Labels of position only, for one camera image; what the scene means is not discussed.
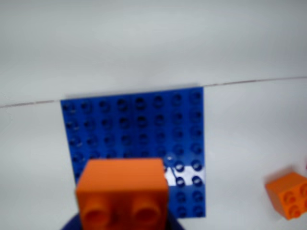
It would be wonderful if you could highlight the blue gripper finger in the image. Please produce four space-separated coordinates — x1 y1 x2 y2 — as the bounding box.
166 208 186 230
59 214 83 230

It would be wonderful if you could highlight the orange 2x4 block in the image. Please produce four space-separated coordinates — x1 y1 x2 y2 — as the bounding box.
75 157 170 230

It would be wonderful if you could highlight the orange 2x2 block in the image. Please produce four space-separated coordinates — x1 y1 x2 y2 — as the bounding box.
265 172 307 220

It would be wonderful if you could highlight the blue 8x8 baseplate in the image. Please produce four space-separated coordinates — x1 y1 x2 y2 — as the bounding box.
60 86 207 219

